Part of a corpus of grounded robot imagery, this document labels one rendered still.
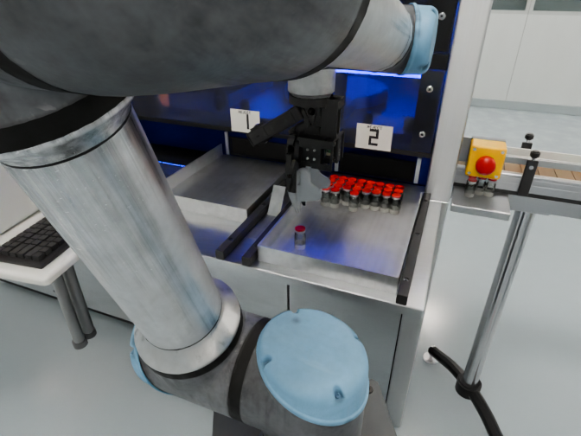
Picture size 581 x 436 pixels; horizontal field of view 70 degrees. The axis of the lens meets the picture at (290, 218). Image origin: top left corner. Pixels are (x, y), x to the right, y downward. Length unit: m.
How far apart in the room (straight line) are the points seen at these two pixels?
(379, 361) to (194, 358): 1.03
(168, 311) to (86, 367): 1.56
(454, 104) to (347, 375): 0.69
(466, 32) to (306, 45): 0.77
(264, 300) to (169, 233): 1.09
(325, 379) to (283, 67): 0.31
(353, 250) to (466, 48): 0.46
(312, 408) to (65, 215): 0.27
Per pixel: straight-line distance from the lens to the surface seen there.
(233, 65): 0.17
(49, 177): 0.27
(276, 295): 1.37
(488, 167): 0.98
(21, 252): 1.07
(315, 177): 0.76
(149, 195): 0.30
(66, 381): 1.92
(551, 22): 5.62
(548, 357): 2.07
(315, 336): 0.45
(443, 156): 1.01
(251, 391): 0.45
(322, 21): 0.19
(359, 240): 0.85
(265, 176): 1.12
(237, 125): 1.13
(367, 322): 1.31
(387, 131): 1.00
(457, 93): 0.97
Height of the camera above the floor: 1.34
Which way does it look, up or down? 30 degrees down
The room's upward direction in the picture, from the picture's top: straight up
